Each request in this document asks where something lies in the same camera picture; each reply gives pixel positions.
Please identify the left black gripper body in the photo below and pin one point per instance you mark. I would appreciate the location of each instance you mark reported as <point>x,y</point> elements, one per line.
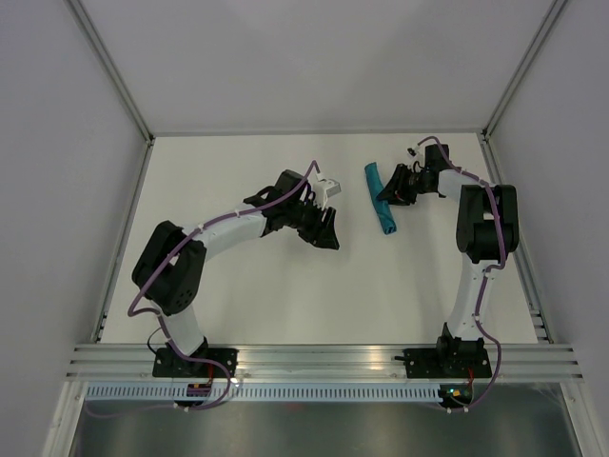
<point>307,220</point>

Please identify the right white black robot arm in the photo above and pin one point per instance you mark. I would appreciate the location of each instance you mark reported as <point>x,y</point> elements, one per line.
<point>487,231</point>

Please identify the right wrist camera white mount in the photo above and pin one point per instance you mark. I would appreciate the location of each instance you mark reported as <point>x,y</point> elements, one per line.
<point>415,153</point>

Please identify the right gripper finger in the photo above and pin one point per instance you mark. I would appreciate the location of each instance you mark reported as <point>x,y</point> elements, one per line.
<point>394,198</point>
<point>398,180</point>

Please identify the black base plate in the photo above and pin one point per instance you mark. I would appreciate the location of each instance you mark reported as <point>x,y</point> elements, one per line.
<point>430,363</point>
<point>168,364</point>

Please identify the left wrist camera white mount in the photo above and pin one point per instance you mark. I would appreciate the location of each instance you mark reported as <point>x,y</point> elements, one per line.
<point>324,188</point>

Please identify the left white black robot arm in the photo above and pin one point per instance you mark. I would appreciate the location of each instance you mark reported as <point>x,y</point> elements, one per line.
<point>169,271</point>

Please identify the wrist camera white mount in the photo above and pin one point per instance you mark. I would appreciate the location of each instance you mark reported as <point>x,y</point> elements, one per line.
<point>324,188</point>
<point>415,153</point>

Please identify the aluminium frame post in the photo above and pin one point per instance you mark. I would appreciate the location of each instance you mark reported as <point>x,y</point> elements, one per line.
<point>98,46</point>
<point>529,57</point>

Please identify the white slotted cable duct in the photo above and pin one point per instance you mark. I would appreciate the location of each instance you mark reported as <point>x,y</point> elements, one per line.
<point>267,392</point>

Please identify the aluminium mounting rail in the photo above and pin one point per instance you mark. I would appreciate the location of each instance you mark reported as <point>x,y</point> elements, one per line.
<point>518,363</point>

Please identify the right aluminium frame post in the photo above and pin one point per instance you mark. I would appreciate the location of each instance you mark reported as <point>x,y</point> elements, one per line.
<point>529,57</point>

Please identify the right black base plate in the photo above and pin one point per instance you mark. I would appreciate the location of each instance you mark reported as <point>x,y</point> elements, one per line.
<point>430,363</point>

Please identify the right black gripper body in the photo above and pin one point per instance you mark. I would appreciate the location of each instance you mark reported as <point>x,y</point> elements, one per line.
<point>412,184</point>

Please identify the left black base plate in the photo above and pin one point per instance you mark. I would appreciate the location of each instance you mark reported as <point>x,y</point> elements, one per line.
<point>168,364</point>

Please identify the teal cloth napkin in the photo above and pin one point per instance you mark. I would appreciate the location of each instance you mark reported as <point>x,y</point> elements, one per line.
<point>382,210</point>

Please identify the left aluminium frame post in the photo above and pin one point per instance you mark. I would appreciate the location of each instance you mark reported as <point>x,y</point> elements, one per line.
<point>98,46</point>

